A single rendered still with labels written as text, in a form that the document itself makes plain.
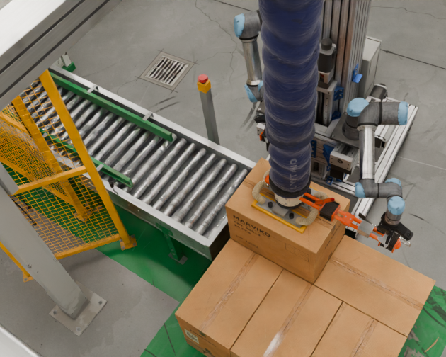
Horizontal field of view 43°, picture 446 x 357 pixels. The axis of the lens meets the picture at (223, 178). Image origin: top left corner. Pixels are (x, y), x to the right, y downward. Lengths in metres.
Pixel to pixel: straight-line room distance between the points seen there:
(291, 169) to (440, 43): 3.08
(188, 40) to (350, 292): 3.13
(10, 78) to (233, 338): 2.48
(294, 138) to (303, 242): 0.75
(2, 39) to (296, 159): 1.87
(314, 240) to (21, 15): 2.29
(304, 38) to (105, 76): 3.53
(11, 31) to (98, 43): 4.72
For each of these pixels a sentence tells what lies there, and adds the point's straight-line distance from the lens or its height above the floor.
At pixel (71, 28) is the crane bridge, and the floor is 2.99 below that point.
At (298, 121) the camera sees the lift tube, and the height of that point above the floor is 1.80.
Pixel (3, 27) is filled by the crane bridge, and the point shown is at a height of 3.05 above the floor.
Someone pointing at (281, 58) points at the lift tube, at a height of 2.17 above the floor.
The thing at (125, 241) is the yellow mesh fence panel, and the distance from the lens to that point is 4.30.
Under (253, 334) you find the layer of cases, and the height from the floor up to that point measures 0.54.
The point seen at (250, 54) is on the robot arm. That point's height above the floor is 1.45.
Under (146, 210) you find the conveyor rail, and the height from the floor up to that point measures 0.59.
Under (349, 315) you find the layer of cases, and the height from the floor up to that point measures 0.54.
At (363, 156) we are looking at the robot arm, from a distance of 2.83.
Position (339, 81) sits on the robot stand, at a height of 1.25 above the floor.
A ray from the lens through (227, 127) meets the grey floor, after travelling 4.84.
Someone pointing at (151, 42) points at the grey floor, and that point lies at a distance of 5.71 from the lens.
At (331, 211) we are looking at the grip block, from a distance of 3.08.
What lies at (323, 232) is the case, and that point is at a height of 0.95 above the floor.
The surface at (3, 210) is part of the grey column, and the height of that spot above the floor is 1.39.
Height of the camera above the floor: 3.73
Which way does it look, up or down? 55 degrees down
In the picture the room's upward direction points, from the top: 10 degrees counter-clockwise
